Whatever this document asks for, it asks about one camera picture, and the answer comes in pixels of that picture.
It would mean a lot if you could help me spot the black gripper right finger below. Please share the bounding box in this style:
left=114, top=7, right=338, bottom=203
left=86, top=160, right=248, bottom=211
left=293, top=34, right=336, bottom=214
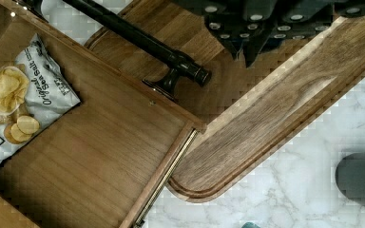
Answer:
left=274, top=0, right=365, bottom=40

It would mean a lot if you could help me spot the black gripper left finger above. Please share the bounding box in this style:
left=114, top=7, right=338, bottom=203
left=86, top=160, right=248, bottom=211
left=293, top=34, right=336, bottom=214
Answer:
left=204, top=0, right=278, bottom=67

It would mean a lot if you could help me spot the wooden drawer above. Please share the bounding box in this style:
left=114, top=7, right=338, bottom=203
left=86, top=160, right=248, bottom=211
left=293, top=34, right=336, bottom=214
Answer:
left=0, top=0, right=206, bottom=228

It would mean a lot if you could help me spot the wooden serving tray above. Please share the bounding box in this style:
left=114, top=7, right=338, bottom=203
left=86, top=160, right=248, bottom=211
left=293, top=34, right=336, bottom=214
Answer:
left=121, top=0, right=365, bottom=202

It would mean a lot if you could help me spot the grey round object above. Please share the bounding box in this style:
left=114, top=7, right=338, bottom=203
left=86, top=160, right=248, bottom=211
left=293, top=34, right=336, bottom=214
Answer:
left=335, top=152, right=365, bottom=207

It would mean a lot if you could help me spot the sea salt chips bag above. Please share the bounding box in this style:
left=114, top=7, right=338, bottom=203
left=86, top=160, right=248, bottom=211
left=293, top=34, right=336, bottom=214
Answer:
left=0, top=35, right=80, bottom=163

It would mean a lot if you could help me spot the black drawer handle bar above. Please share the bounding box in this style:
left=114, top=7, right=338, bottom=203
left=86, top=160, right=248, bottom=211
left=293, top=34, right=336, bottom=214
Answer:
left=20, top=0, right=212, bottom=99

